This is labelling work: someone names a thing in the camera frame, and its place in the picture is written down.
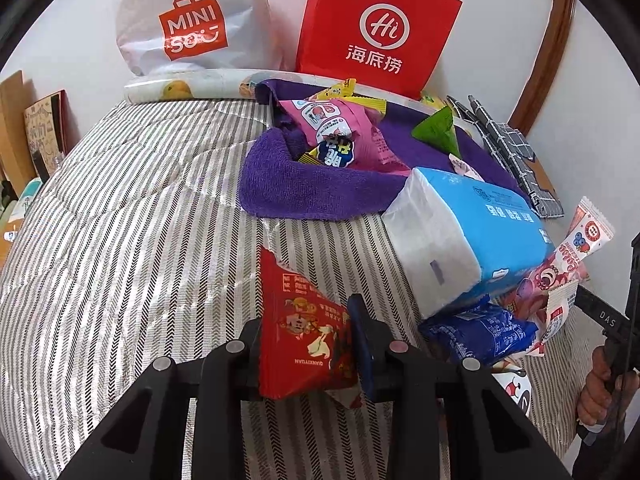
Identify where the red snack packet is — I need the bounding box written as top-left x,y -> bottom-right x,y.
258,247 -> 362,408

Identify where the pink nougat packet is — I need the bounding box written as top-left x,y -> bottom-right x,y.
448,153 -> 484,182

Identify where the green snack packet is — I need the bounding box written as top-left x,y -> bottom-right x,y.
411,106 -> 461,158

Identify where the pink snack packet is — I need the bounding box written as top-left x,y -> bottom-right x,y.
279,99 -> 410,177

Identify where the yellow snack packet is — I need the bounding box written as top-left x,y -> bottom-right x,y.
288,78 -> 388,171

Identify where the person's right hand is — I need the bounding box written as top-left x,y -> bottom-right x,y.
576,346 -> 639,426

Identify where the dark blue snack packet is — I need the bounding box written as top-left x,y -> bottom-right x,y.
419,296 -> 538,365

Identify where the small white red sachet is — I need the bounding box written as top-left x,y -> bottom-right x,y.
526,280 -> 579,356

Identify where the white red strawberry snack pouch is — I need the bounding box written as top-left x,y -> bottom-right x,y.
499,196 -> 615,320

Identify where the striped grey quilt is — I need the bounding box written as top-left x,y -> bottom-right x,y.
1,100 -> 423,479

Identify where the blue tissue pack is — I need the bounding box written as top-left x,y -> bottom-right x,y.
382,167 -> 554,318

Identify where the wooden bedside table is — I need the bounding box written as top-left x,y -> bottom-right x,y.
0,178 -> 42,266

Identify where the purple towel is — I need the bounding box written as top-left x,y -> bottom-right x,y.
238,78 -> 529,221

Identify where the blue plaid folded cloth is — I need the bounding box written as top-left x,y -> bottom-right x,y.
447,96 -> 564,219

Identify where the yellow lemon tea pack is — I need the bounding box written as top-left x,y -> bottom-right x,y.
420,92 -> 448,110

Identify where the white patterned rolled sheet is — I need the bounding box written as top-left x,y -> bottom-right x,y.
122,66 -> 321,105

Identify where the white Miniso plastic bag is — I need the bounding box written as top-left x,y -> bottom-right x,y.
116,0 -> 282,76

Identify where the red Haidilao paper bag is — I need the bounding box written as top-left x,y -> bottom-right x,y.
295,0 -> 462,99

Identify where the brown wooden door frame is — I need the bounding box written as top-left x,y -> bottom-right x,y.
509,0 -> 576,136

